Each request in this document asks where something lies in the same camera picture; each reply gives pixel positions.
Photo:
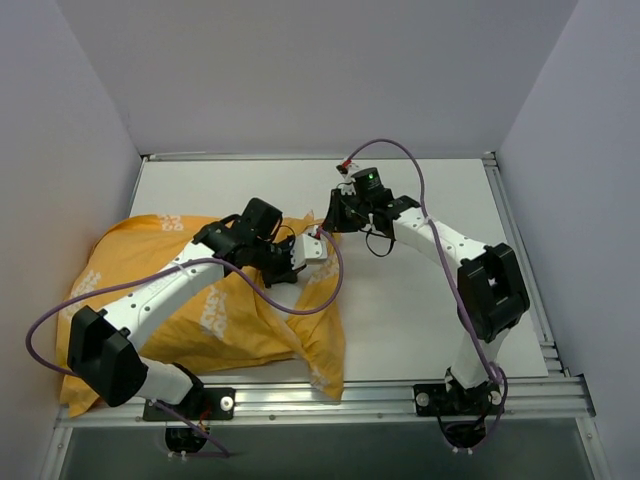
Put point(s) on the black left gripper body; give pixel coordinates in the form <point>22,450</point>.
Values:
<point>279,262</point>

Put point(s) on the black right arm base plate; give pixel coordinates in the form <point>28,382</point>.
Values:
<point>451,400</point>

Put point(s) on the white pillow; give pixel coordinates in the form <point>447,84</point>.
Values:
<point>287,296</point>

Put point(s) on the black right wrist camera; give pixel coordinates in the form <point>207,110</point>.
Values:
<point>368,186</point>

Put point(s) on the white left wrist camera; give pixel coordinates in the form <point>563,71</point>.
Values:
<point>308,250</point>

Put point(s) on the aluminium right frame rail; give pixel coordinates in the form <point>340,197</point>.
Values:
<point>514,238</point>

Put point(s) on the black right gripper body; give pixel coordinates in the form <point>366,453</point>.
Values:
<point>338,212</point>

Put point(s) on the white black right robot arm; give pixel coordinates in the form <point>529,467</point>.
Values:
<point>486,281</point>

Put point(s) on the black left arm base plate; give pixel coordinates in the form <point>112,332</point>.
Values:
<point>208,403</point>

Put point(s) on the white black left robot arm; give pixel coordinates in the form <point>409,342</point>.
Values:
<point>104,344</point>

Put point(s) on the aluminium frame rail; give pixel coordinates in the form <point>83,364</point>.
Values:
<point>514,238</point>
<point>362,402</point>

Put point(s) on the aluminium front frame rail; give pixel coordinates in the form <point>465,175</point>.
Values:
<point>362,402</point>

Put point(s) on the yellow Mickey Mouse pillowcase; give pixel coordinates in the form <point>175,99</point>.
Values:
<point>227,325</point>

